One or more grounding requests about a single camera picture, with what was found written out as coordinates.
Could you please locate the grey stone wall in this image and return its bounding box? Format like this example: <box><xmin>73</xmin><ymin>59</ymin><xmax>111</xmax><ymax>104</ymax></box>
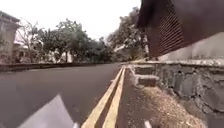
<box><xmin>128</xmin><ymin>59</ymin><xmax>224</xmax><ymax>128</ymax></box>

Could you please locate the dark red slatted building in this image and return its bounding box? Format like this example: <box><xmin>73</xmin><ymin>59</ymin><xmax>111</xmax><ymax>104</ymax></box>
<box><xmin>136</xmin><ymin>0</ymin><xmax>224</xmax><ymax>63</ymax></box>

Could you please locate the low stone wall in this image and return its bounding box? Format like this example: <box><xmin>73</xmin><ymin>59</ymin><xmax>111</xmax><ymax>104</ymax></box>
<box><xmin>0</xmin><ymin>61</ymin><xmax>116</xmax><ymax>73</ymax></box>

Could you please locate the brown dirt verge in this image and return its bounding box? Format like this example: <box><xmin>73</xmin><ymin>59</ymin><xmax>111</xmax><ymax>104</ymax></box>
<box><xmin>116</xmin><ymin>64</ymin><xmax>209</xmax><ymax>128</ymax></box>

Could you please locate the row of trees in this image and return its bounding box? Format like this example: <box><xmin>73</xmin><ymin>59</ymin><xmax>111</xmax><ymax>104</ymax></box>
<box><xmin>14</xmin><ymin>6</ymin><xmax>149</xmax><ymax>64</ymax></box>

